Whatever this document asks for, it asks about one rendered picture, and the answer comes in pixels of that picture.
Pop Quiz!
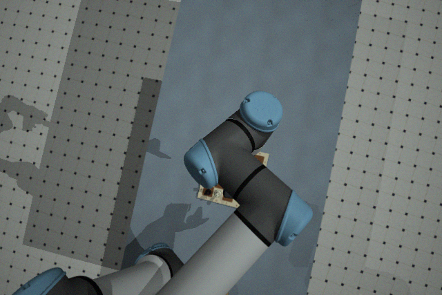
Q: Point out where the brown and cream chessboard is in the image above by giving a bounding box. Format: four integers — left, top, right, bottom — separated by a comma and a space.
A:
198, 152, 269, 208

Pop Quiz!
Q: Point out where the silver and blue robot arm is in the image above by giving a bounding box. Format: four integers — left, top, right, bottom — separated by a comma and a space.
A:
12, 91, 313, 295

